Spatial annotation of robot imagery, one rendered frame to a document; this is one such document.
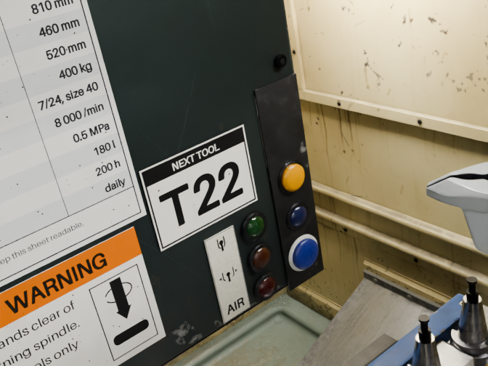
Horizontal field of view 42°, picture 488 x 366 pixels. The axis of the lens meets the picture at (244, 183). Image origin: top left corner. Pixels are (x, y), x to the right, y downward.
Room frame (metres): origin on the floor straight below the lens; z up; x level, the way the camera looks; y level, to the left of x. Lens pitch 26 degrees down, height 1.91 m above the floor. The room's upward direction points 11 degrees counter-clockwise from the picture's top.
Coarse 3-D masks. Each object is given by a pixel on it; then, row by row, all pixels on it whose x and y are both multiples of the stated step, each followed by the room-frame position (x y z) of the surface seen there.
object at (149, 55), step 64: (128, 0) 0.44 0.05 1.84; (192, 0) 0.46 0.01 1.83; (256, 0) 0.50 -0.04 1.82; (128, 64) 0.43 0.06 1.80; (192, 64) 0.46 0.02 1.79; (256, 64) 0.49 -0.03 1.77; (128, 128) 0.42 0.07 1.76; (192, 128) 0.45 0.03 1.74; (256, 128) 0.48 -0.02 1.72; (256, 192) 0.48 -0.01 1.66; (64, 256) 0.38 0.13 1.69; (192, 256) 0.44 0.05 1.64; (192, 320) 0.43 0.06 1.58
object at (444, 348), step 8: (440, 344) 0.73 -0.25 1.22; (448, 344) 0.73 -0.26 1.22; (440, 352) 0.71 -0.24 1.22; (448, 352) 0.71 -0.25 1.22; (456, 352) 0.71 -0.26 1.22; (464, 352) 0.70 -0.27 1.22; (440, 360) 0.70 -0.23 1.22; (448, 360) 0.69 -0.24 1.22; (456, 360) 0.69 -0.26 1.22; (464, 360) 0.69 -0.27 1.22; (472, 360) 0.69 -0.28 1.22
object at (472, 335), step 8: (464, 296) 0.74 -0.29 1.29; (480, 296) 0.73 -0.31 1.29; (464, 304) 0.72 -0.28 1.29; (472, 304) 0.72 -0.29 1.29; (480, 304) 0.72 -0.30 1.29; (464, 312) 0.72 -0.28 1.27; (472, 312) 0.71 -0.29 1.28; (480, 312) 0.71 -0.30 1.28; (464, 320) 0.72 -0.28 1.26; (472, 320) 0.71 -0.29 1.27; (480, 320) 0.71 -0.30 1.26; (464, 328) 0.72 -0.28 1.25; (472, 328) 0.71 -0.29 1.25; (480, 328) 0.71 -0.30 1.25; (464, 336) 0.72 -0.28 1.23; (472, 336) 0.71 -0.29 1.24; (480, 336) 0.71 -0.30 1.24
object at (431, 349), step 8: (416, 336) 0.67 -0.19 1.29; (432, 336) 0.67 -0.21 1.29; (416, 344) 0.66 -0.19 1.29; (424, 344) 0.66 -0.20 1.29; (432, 344) 0.66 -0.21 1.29; (416, 352) 0.66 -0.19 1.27; (424, 352) 0.65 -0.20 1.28; (432, 352) 0.65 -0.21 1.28; (416, 360) 0.66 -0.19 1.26; (424, 360) 0.65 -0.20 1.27; (432, 360) 0.65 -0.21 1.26
